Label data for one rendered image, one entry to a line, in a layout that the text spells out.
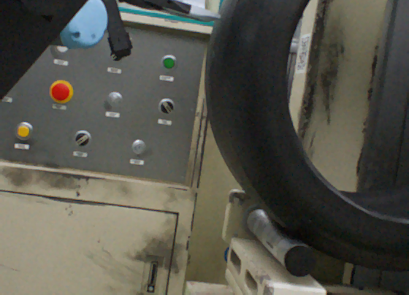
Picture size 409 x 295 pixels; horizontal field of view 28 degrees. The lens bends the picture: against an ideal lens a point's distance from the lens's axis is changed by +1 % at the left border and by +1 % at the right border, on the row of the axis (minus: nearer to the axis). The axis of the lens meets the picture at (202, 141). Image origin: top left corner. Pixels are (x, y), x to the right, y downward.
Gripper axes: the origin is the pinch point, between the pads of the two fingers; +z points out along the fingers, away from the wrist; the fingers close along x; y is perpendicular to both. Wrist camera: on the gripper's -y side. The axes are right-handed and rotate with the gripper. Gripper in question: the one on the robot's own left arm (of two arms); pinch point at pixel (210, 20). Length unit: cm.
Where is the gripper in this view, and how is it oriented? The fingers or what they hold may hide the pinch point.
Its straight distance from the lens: 125.2
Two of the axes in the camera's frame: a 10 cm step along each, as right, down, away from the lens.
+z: 9.6, 2.6, 1.2
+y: 2.6, -9.6, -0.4
